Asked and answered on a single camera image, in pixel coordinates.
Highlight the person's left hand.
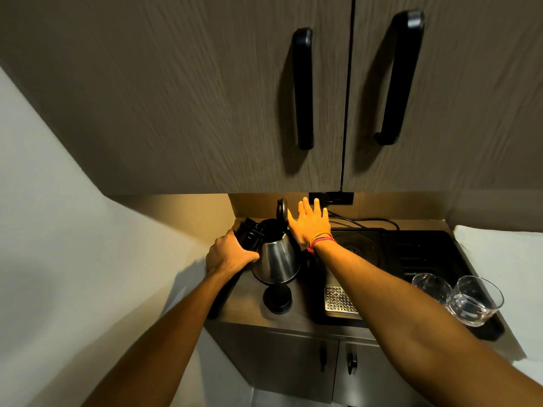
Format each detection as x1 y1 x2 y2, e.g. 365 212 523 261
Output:
206 230 260 278

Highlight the person's right hand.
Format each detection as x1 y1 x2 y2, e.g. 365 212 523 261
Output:
288 197 332 251

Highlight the stainless steel electric kettle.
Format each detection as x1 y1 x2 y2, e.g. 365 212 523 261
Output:
234 198 302 287

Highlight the person's right forearm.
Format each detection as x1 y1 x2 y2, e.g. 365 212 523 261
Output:
313 238 543 407

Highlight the person's left forearm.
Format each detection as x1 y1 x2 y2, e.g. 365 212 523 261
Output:
83 267 240 407

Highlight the black coffee machine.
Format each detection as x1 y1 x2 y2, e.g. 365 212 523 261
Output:
313 228 387 322

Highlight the black kettle base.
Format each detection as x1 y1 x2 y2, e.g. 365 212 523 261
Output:
262 284 294 315

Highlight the black serving tray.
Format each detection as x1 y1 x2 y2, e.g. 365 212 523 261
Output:
312 227 506 342

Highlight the grey base cabinet door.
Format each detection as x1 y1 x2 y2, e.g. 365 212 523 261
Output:
207 321 340 404
332 340 429 407

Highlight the clear drinking glass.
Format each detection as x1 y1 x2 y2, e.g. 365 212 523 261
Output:
447 275 505 328
412 273 453 306

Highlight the black wall socket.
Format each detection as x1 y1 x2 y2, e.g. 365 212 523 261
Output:
308 192 354 206

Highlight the red and orange thread bracelet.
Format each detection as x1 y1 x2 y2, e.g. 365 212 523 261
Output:
306 231 336 255

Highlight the black power cable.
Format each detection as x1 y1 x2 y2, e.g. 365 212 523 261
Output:
327 209 400 231

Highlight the black cabinet bar handle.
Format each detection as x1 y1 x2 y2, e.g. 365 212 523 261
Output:
374 9 425 146
291 27 315 151

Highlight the wide wooden wall cabinet door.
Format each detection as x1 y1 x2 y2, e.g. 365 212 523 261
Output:
0 0 354 196

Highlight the narrow wooden wall cabinet door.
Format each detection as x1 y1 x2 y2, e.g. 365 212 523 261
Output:
342 0 543 194

